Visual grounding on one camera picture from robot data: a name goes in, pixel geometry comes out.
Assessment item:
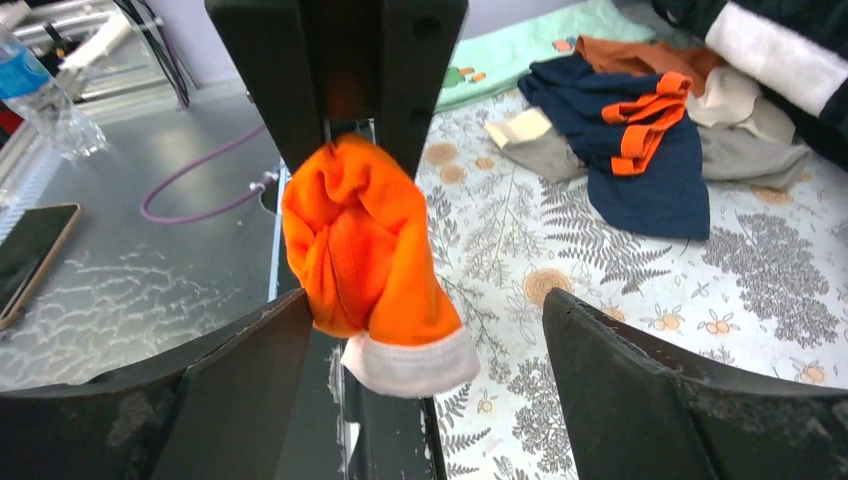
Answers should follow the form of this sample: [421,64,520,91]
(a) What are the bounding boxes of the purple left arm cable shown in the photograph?
[139,123,280,226]

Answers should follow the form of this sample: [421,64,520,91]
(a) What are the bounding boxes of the rust brown garment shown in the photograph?
[575,36,727,97]

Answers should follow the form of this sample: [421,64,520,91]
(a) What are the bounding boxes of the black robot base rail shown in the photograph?
[268,158,448,480]

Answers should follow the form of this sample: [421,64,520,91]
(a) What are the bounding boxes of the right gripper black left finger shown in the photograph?
[1,289,312,479]

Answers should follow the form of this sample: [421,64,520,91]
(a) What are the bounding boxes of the black smartphone gold case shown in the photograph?
[1,203,83,330]

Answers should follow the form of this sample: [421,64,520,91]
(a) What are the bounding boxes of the grey garment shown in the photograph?
[484,107,812,190]

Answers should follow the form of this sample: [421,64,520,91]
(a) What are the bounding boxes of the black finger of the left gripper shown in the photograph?
[205,0,332,173]
[377,0,468,178]

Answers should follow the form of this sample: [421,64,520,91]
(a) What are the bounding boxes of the orange underwear white trim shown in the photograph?
[281,133,480,398]

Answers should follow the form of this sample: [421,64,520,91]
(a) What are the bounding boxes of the mint green printed cloth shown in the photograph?
[435,0,654,112]

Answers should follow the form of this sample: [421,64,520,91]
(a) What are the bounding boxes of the navy underwear orange trim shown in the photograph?
[517,55,710,241]

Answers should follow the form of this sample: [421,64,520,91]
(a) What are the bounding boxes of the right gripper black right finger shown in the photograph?
[543,288,847,479]

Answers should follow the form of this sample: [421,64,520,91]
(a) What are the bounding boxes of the black white checkered pillow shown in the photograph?
[652,1,847,168]

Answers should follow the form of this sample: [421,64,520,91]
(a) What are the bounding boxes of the clear plastic water bottle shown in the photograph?
[1,26,107,159]

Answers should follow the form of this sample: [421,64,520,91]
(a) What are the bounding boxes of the floral bed sheet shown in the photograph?
[418,91,847,479]

